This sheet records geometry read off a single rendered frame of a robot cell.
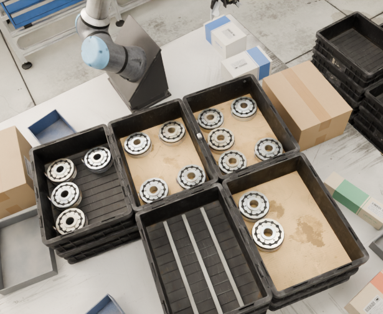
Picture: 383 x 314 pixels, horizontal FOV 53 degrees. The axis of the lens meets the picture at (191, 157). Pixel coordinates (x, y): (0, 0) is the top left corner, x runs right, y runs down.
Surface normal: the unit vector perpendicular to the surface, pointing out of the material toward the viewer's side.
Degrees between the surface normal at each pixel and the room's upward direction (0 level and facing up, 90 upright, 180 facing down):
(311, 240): 0
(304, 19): 0
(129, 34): 44
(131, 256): 0
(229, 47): 90
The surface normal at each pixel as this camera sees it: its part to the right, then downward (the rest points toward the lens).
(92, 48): -0.59, 0.07
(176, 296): -0.10, -0.53
